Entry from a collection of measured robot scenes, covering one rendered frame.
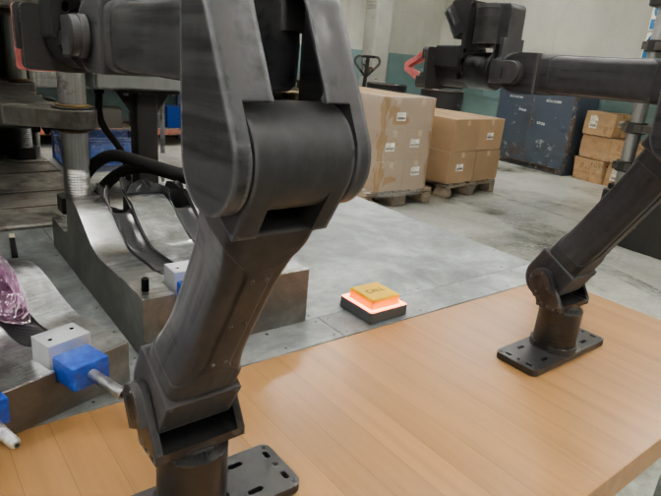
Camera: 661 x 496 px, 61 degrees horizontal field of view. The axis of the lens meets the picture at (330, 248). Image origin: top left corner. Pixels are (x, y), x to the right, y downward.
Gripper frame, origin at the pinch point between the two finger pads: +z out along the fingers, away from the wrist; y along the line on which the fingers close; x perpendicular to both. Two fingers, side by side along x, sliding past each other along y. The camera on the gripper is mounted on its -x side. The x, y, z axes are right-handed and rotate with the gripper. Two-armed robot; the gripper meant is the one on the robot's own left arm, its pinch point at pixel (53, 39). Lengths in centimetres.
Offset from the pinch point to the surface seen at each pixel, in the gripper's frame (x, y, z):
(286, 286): 32.9, -27.5, -11.2
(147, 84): 8, -39, 75
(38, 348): 32.5, 7.3, -14.3
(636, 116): 19, -424, 118
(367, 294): 36, -42, -14
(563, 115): 35, -651, 307
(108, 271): 31.3, -5.7, 3.1
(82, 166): 26, -19, 63
